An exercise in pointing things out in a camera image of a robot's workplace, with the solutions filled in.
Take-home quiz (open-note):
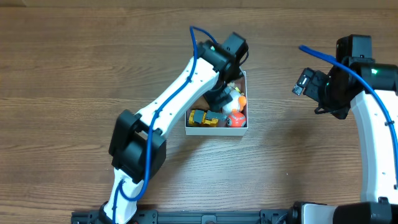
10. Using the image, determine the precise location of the white plush duck toy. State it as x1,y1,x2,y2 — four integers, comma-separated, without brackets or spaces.
222,90,247,115

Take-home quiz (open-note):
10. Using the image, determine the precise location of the red grey toy ball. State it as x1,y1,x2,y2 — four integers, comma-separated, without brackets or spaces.
226,111,246,128

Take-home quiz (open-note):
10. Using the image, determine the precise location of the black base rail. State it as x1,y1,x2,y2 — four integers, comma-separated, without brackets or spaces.
70,209,292,224

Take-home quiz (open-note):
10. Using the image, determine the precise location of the white box pink interior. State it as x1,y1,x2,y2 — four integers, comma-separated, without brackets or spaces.
184,70,249,137

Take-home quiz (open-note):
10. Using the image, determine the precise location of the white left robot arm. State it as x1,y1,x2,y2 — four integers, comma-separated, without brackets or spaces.
99,32,249,223

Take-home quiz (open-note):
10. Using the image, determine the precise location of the yellow wooden rattle drum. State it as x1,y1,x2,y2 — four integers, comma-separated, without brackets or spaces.
228,82,244,96

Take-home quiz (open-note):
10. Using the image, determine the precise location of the yellow toy excavator truck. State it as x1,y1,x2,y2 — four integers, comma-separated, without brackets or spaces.
188,110,226,128

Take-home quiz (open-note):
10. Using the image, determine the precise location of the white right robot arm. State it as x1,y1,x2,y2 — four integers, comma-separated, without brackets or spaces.
278,34,397,224

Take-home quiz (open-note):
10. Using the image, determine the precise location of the brown plush bear toy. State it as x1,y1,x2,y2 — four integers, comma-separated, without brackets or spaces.
192,96,210,111

